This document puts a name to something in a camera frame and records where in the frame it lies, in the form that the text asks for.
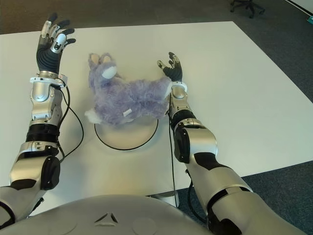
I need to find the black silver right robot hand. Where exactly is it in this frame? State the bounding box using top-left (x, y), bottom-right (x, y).
top-left (156, 51), bottom-right (184, 82)

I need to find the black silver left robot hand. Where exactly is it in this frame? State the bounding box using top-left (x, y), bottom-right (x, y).
top-left (36, 12), bottom-right (77, 74)

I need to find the purple plush bunny doll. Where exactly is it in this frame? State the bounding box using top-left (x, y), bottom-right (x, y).
top-left (84, 52), bottom-right (172, 125)

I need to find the white plate black rim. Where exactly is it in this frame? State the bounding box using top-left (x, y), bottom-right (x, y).
top-left (94, 117), bottom-right (159, 150)

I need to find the black office chair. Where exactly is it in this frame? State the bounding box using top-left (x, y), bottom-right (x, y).
top-left (230, 0), bottom-right (266, 18)

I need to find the silver table leg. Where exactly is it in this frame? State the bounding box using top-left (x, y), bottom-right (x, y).
top-left (146, 191), bottom-right (180, 209)

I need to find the grey robot torso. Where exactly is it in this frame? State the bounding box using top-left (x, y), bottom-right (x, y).
top-left (0, 194), bottom-right (216, 235)

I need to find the thin black left wrist cable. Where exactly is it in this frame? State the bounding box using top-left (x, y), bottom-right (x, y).
top-left (60, 87), bottom-right (85, 162)

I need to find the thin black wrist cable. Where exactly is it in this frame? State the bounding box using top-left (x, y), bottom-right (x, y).
top-left (166, 95), bottom-right (177, 209)
top-left (60, 87), bottom-right (85, 162)

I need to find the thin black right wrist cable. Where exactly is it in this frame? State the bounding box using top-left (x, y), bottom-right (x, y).
top-left (166, 95), bottom-right (177, 209)

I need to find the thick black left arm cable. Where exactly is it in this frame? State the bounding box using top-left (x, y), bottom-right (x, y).
top-left (57, 137), bottom-right (66, 162)

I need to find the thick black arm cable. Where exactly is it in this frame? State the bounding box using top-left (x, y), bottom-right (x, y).
top-left (187, 168), bottom-right (211, 223)
top-left (57, 137), bottom-right (66, 162)

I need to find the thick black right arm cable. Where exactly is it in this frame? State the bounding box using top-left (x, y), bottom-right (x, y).
top-left (187, 168), bottom-right (211, 223)

